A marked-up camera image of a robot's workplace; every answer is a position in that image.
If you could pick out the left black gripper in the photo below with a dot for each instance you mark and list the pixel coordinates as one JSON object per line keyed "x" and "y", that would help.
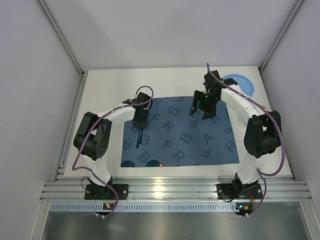
{"x": 140, "y": 124}

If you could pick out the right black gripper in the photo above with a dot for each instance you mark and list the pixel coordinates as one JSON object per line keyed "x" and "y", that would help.
{"x": 204, "y": 106}

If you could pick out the blue metal fork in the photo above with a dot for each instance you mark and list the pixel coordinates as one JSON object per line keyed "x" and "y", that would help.
{"x": 137, "y": 145}

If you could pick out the blue metal spoon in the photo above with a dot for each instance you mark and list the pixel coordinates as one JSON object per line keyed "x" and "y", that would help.
{"x": 141, "y": 136}

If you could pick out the blue letter-print placemat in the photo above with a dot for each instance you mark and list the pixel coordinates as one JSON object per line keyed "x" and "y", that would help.
{"x": 175, "y": 139}

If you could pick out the blue plastic plate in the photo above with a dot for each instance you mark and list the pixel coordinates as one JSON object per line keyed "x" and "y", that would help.
{"x": 244, "y": 83}

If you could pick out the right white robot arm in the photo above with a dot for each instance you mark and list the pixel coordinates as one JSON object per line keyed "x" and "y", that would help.
{"x": 263, "y": 134}

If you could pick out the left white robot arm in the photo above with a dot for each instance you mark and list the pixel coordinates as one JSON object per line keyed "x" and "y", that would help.
{"x": 93, "y": 136}

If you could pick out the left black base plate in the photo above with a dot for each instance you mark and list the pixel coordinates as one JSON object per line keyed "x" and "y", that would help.
{"x": 98, "y": 192}

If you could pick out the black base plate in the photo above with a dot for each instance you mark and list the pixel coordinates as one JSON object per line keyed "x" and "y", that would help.
{"x": 98, "y": 192}
{"x": 230, "y": 192}

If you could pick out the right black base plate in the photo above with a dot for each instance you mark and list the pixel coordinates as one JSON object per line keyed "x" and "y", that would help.
{"x": 230, "y": 192}

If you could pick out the perforated cable duct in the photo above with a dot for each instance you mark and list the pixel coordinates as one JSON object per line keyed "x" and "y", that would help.
{"x": 151, "y": 207}

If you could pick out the aluminium mounting rail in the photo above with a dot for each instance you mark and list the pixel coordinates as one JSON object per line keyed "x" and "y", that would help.
{"x": 165, "y": 189}

